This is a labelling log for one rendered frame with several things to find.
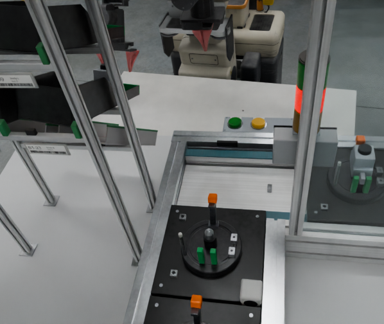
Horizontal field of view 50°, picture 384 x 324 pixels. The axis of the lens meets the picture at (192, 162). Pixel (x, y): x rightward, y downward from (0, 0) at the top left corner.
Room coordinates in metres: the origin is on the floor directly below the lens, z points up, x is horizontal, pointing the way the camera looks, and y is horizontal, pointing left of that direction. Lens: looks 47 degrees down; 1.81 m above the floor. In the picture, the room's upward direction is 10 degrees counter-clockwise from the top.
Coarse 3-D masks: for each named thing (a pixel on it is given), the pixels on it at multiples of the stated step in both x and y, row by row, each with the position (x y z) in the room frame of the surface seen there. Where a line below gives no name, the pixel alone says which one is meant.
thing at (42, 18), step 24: (24, 0) 0.57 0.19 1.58; (96, 0) 0.74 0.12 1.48; (48, 24) 0.57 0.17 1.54; (96, 24) 0.73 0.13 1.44; (48, 48) 0.57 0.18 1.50; (72, 72) 0.58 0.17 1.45; (72, 96) 0.56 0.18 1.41; (120, 96) 0.73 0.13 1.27; (96, 144) 0.57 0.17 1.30; (96, 168) 0.57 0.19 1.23; (144, 168) 0.73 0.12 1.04; (48, 192) 0.82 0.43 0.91; (0, 216) 0.65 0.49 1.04; (120, 216) 0.57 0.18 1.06; (24, 240) 0.67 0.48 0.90
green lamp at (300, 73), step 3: (300, 63) 0.55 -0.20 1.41; (300, 66) 0.55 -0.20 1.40; (303, 66) 0.54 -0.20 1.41; (297, 69) 0.56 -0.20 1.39; (300, 69) 0.55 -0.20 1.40; (303, 69) 0.54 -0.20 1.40; (297, 72) 0.56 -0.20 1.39; (300, 72) 0.55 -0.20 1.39; (303, 72) 0.54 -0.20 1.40; (297, 75) 0.56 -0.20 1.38; (300, 75) 0.55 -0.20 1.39; (303, 75) 0.54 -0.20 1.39; (297, 78) 0.56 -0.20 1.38; (300, 78) 0.55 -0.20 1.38; (303, 78) 0.54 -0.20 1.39; (297, 81) 0.55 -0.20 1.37; (300, 81) 0.55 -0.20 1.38; (303, 81) 0.54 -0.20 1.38; (297, 84) 0.55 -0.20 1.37; (300, 84) 0.55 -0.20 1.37; (300, 87) 0.54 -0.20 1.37
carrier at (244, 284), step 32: (192, 224) 0.58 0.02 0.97; (224, 224) 0.55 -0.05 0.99; (256, 224) 0.55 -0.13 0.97; (160, 256) 0.51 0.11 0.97; (192, 256) 0.48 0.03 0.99; (224, 256) 0.47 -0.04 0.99; (256, 256) 0.47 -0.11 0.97; (160, 288) 0.43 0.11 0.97; (192, 288) 0.42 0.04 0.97; (224, 288) 0.40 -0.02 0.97; (256, 288) 0.38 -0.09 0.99
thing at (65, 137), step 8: (80, 48) 0.75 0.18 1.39; (88, 48) 0.74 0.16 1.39; (96, 48) 0.74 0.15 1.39; (0, 64) 0.60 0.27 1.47; (8, 64) 0.59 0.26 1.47; (16, 64) 0.59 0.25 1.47; (24, 64) 0.59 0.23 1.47; (32, 64) 0.58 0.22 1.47; (40, 64) 0.58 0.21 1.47; (104, 112) 0.75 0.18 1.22; (112, 112) 0.74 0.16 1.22; (0, 136) 0.62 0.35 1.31; (8, 136) 0.61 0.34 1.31; (16, 136) 0.61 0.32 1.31; (24, 136) 0.61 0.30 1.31; (32, 136) 0.60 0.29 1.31; (40, 136) 0.60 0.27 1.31; (48, 136) 0.59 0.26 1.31; (56, 136) 0.59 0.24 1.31; (64, 136) 0.58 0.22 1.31; (72, 136) 0.58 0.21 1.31
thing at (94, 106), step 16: (48, 80) 0.77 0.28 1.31; (96, 80) 0.71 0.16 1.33; (16, 96) 0.69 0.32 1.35; (32, 96) 0.67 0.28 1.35; (48, 96) 0.66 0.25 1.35; (64, 96) 0.64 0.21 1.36; (96, 96) 0.70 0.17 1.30; (112, 96) 0.74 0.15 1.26; (128, 96) 0.80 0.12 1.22; (32, 112) 0.66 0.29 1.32; (48, 112) 0.65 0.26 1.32; (64, 112) 0.63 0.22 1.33; (96, 112) 0.68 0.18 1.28
